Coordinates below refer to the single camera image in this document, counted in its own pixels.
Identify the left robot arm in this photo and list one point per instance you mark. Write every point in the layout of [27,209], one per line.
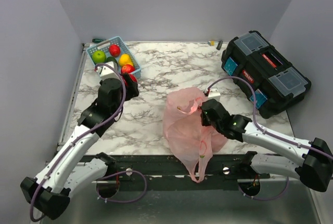
[51,190]

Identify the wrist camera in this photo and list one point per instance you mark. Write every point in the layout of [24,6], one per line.
[213,93]
[105,72]

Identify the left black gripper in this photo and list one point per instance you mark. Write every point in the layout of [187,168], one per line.
[131,90]

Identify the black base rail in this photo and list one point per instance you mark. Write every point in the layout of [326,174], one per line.
[167,173]

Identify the green fake fruit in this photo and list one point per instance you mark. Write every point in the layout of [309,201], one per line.
[99,57]

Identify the small yellow black object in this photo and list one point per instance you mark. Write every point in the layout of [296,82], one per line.
[216,44]

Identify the dark green fake avocado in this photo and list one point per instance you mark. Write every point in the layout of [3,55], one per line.
[111,59]

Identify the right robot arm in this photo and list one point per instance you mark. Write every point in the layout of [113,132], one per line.
[301,159]

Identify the pink plastic bag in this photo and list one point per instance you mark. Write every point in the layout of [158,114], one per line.
[190,142]

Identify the green screwdriver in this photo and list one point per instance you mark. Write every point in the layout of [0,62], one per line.
[97,40]

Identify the red fake apple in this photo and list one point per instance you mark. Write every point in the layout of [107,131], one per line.
[128,78]
[127,68]

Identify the yellow fake pear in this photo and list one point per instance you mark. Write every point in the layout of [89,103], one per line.
[125,59]

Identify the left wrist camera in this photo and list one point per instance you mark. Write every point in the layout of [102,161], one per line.
[105,72]

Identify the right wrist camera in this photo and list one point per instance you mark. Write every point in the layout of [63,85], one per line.
[213,93]

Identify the black toolbox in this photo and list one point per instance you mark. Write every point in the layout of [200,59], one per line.
[267,78]

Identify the blue plastic basket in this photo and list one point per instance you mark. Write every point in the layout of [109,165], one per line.
[104,46]

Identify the red fake strawberry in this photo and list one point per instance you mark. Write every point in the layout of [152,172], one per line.
[114,50]

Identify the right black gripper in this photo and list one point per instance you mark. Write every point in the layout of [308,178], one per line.
[204,121]

